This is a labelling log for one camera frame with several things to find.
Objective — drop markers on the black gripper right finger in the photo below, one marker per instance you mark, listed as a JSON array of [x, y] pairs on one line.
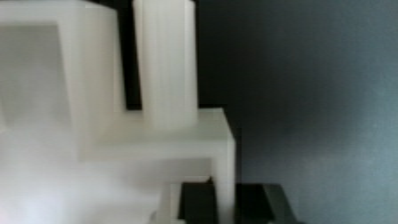
[[262, 205]]

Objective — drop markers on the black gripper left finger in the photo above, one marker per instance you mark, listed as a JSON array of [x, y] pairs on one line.
[[198, 204]]

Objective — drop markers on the white chair seat part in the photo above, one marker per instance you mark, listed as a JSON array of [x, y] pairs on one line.
[[95, 159]]

